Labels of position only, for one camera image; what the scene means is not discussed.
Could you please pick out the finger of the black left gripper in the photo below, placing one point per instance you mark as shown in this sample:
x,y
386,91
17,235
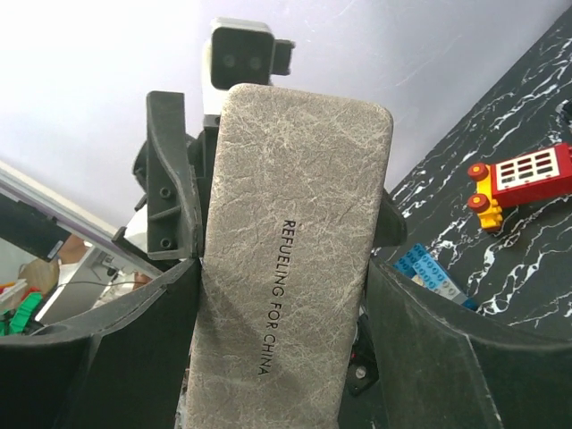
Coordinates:
x,y
173,205
391,228

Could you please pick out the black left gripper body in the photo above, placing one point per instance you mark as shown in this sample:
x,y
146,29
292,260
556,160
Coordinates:
x,y
198,151

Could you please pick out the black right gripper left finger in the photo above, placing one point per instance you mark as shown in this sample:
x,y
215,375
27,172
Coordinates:
x,y
120,365

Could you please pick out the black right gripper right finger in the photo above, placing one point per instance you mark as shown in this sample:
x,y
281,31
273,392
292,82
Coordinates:
x,y
442,365

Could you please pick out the grey glasses case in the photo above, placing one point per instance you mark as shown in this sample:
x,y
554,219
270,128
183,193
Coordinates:
x,y
263,361

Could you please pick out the blue grey brick block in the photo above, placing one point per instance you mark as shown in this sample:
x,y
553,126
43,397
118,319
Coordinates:
x,y
419,266

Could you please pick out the red yellow toy bus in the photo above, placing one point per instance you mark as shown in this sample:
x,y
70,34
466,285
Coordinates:
x,y
532,177

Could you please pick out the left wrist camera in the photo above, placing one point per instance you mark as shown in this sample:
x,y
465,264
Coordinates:
x,y
239,51

